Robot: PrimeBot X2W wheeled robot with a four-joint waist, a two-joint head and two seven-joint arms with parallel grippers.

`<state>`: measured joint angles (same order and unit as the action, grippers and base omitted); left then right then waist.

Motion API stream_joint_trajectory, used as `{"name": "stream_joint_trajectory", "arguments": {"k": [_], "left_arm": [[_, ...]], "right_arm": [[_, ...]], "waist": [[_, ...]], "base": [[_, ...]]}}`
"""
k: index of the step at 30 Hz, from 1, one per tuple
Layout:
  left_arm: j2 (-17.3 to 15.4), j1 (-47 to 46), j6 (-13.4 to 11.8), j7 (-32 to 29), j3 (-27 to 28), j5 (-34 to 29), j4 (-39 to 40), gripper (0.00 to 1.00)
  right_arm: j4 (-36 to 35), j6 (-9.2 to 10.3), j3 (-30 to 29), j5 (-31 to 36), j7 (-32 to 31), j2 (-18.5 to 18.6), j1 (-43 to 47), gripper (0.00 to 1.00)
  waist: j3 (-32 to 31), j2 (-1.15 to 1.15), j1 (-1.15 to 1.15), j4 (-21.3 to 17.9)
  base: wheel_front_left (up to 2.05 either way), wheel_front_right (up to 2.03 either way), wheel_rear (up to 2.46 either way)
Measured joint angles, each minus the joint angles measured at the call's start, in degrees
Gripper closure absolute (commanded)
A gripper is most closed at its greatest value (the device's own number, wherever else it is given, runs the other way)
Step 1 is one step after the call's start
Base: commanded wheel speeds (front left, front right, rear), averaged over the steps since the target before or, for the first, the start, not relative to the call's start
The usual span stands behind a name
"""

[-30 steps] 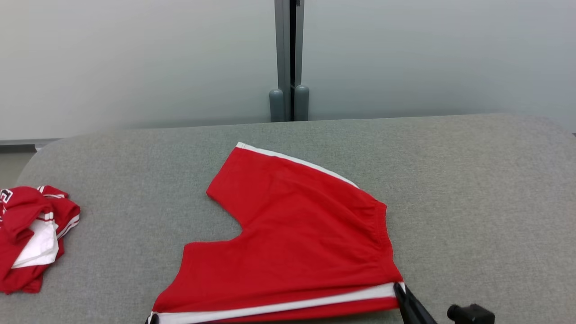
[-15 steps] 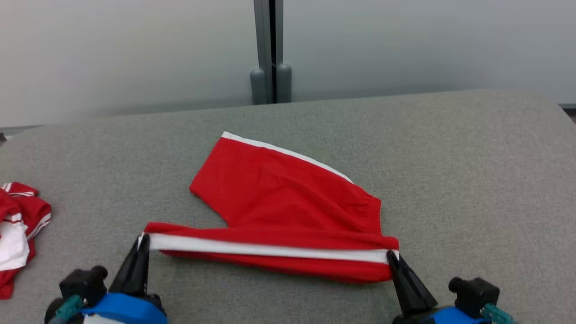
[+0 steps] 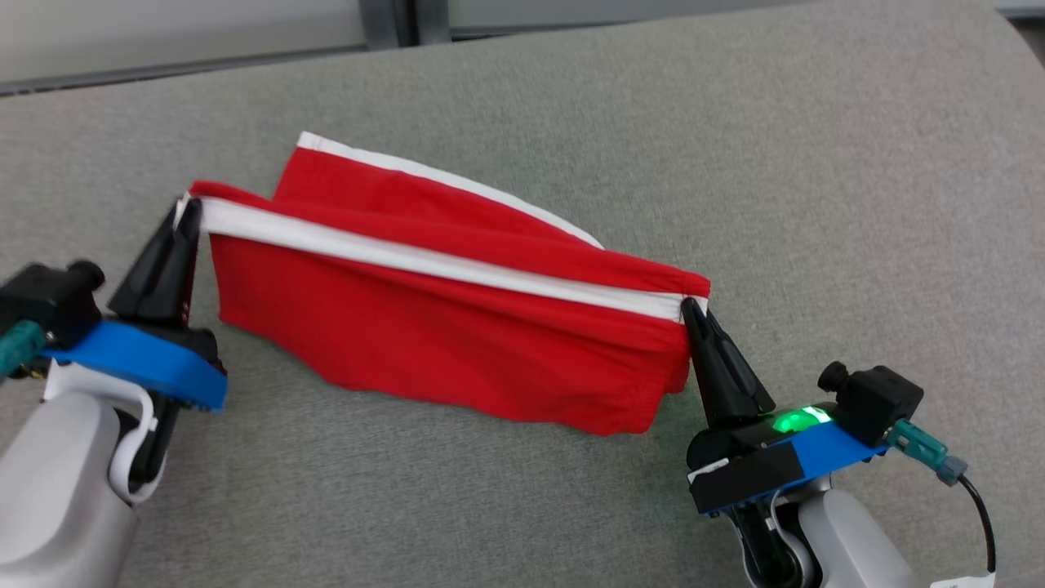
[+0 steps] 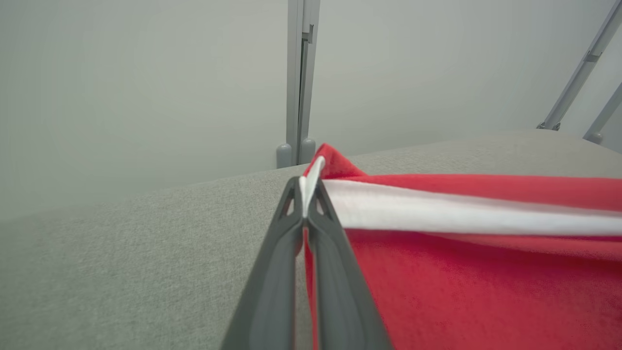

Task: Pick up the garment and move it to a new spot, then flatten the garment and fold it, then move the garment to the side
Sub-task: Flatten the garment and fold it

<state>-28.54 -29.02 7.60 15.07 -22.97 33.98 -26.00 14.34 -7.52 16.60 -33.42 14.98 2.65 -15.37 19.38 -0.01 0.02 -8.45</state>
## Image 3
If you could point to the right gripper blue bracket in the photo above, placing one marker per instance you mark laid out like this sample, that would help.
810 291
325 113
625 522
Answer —
751 474

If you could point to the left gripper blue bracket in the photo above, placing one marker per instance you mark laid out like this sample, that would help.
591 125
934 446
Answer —
147 363

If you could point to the red shorts white stripe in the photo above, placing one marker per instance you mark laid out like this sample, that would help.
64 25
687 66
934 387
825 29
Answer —
457 343

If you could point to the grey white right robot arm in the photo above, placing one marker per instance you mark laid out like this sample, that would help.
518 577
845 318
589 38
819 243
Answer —
857 539

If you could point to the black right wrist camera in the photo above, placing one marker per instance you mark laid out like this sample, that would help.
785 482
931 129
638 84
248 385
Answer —
873 400

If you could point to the green left camera connector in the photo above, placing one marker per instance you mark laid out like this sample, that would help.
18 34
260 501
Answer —
18 347

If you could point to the green camera connector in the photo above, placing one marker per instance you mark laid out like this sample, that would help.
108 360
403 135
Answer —
18 347
922 449

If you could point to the green right camera connector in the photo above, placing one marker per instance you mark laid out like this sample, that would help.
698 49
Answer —
922 449

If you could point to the grey cylinder post foot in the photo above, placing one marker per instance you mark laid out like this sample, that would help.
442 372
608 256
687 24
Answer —
434 18

